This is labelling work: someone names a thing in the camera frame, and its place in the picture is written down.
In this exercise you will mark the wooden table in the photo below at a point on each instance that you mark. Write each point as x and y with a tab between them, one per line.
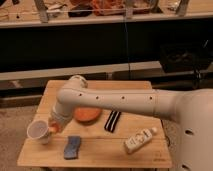
99	148

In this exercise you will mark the white ceramic cup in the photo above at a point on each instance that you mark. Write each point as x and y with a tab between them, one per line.
39	131

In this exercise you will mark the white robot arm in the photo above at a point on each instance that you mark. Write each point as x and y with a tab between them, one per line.
192	110

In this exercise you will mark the metal shelf rack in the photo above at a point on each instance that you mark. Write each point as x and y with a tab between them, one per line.
37	13

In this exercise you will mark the blue sponge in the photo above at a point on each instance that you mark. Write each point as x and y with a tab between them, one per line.
72	147

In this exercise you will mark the orange bowl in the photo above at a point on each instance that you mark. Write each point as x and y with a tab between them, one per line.
86	114

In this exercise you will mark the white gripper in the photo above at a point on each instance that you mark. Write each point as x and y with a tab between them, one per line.
58	121

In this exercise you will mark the black box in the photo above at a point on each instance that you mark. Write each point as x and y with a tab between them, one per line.
184	57

